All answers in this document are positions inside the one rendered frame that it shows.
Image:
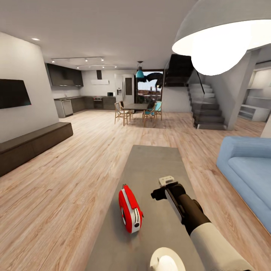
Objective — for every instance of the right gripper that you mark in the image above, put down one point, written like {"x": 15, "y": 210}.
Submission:
{"x": 158, "y": 194}

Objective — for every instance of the fixed window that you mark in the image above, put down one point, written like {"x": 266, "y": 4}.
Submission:
{"x": 150, "y": 88}

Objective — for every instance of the coffee table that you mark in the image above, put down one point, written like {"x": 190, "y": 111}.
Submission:
{"x": 162, "y": 243}

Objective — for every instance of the radio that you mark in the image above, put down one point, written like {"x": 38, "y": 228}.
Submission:
{"x": 132, "y": 215}

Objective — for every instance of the dishwasher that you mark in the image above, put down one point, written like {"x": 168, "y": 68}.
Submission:
{"x": 67, "y": 106}

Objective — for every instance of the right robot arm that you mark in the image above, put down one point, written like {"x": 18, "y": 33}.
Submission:
{"x": 214, "y": 250}

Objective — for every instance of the room light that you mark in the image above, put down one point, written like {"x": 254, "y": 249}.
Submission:
{"x": 207, "y": 14}
{"x": 140, "y": 74}

